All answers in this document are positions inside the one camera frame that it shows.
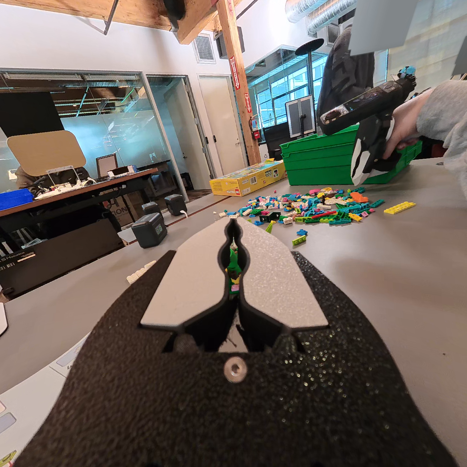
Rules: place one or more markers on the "yellow lego box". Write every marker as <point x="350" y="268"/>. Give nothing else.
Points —
<point x="248" y="180"/>

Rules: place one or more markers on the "green plastic bin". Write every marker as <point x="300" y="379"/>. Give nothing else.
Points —
<point x="321" y="175"/>
<point x="317" y="157"/>
<point x="317" y="140"/>

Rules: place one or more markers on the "white board on stand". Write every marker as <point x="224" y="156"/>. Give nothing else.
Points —
<point x="301" y="116"/>

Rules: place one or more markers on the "silver air duct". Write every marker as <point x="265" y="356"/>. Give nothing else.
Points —
<point x="317" y="14"/>

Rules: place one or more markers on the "black wall speaker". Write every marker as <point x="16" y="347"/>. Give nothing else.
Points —
<point x="230" y="42"/>

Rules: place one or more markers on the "black floor lamp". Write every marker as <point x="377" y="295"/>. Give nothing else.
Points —
<point x="309" y="58"/>

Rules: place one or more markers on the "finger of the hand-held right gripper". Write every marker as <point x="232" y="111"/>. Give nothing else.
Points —
<point x="365" y="166"/>
<point x="355" y="151"/>

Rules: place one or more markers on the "lego instruction booklet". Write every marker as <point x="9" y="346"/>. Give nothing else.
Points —
<point x="25" y="397"/>

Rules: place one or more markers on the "lime green lego plate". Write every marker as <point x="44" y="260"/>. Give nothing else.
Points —
<point x="299" y="240"/>

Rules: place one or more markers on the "white wall vent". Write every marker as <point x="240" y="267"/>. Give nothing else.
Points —
<point x="203" y="47"/>

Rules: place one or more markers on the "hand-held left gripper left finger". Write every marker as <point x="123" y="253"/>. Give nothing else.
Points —
<point x="189" y="281"/>

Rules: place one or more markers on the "person's right forearm grey sleeve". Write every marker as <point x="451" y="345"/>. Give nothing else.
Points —
<point x="443" y="116"/>

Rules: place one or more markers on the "blue plastic bin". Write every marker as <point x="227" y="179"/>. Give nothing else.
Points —
<point x="16" y="199"/>

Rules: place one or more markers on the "wooden support post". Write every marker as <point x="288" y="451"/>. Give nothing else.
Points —
<point x="239" y="91"/>

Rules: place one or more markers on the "orange lego piece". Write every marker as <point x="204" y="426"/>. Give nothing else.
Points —
<point x="359" y="197"/>

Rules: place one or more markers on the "black equipment case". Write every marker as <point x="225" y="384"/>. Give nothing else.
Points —
<point x="54" y="255"/>

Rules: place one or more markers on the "wooden desk with black frame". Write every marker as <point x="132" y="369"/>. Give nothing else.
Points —
<point x="73" y="189"/>

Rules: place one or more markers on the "white lego pieces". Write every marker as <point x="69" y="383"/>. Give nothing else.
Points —
<point x="140" y="272"/>

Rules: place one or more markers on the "red fire extinguisher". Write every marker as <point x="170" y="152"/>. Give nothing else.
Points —
<point x="254" y="127"/>

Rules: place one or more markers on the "white door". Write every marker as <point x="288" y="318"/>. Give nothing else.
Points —
<point x="219" y="120"/>

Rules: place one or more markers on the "black lego piece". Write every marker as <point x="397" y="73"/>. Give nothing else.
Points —
<point x="268" y="218"/>

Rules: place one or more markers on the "framed white picture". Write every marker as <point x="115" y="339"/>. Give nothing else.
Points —
<point x="106" y="165"/>

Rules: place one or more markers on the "person's right hand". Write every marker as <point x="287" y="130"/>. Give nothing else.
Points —
<point x="399" y="124"/>

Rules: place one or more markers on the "yellow lego plate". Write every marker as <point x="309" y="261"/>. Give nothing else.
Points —
<point x="399" y="207"/>

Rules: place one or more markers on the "pile of colourful lego pieces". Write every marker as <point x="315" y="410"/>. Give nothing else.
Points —
<point x="313" y="208"/>

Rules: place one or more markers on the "black portable power station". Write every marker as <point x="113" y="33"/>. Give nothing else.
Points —
<point x="175" y="204"/>
<point x="151" y="208"/>
<point x="149" y="230"/>

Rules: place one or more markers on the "green lego plant build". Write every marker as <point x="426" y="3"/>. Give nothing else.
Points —
<point x="233" y="272"/>

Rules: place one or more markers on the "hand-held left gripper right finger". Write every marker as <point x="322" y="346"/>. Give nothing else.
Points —
<point x="277" y="284"/>

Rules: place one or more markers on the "cardboard box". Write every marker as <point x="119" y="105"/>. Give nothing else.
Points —
<point x="124" y="211"/>

